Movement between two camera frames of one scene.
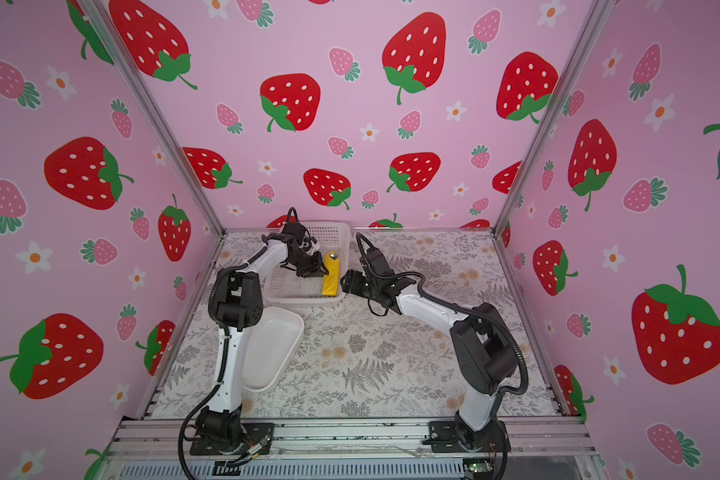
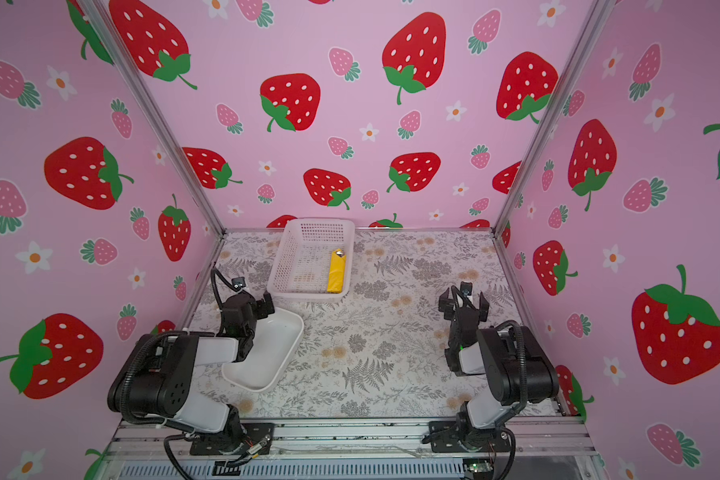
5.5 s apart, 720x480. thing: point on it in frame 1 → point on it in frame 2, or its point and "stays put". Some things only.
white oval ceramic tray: (269, 347) stays put
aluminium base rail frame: (356, 449) stays put
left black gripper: (316, 268) → (258, 306)
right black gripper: (351, 281) → (450, 304)
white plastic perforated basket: (284, 285) stays put
